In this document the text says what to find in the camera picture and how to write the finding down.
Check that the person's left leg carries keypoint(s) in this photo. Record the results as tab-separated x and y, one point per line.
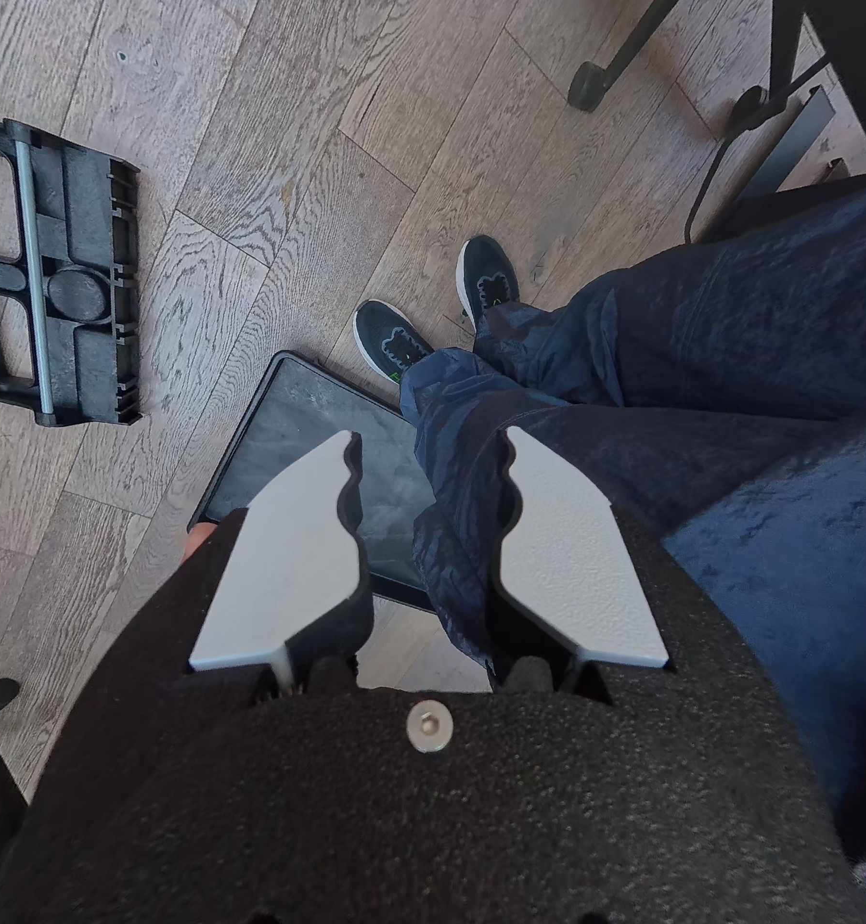
729	469

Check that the black tablet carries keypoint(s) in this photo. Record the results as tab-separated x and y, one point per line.
295	426

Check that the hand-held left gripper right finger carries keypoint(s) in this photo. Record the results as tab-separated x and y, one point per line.
577	563

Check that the person's leg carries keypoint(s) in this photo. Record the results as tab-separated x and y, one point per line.
729	317
729	469

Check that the person's black shoe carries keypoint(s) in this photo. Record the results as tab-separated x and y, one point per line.
386	336
487	271

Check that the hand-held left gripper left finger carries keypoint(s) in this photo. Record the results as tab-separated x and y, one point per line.
288	563

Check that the grey metal bar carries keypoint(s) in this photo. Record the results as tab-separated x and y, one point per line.
794	144

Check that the person's right black shoe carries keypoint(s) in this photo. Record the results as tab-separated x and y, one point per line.
487	271

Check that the person's left hand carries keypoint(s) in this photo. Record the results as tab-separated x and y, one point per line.
200	541

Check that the person's right leg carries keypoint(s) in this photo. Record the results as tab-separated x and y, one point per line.
729	317

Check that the black plastic footrest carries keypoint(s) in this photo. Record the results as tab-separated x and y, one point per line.
79	289

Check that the person's left black shoe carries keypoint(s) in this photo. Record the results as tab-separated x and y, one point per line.
386	336

